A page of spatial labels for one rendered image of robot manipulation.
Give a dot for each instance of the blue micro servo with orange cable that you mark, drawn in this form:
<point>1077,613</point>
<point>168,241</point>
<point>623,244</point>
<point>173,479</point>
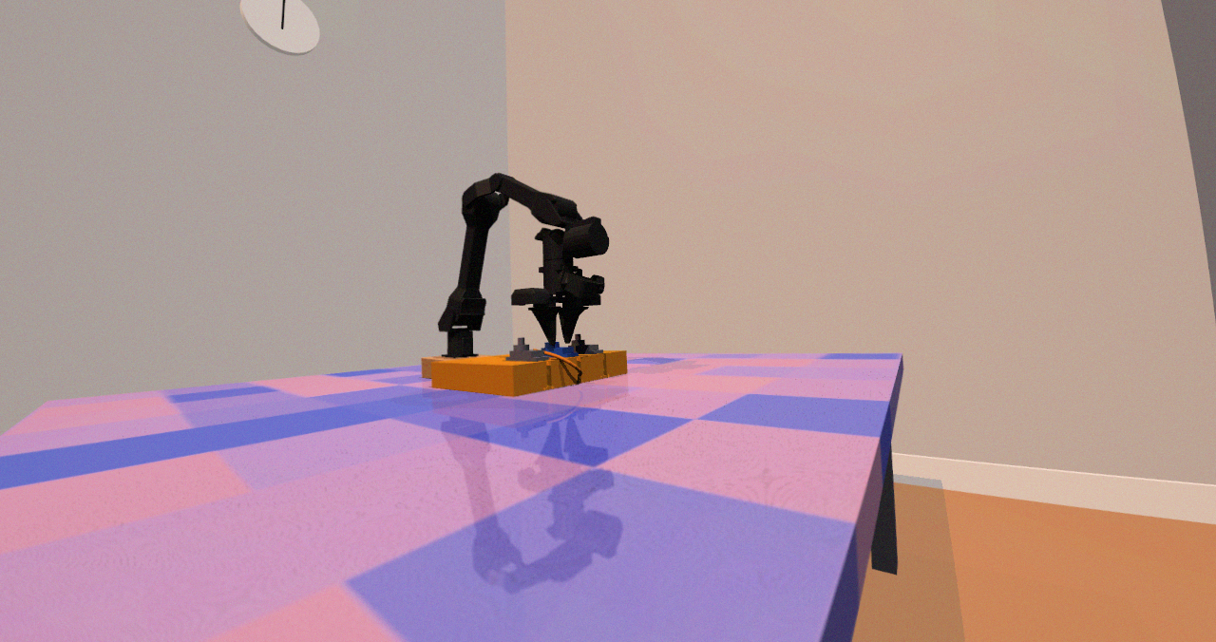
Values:
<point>561,352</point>

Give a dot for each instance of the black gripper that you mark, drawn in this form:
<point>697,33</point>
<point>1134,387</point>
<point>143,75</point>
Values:
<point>544,303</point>

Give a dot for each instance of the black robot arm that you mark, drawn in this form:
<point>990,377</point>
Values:
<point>481,208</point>

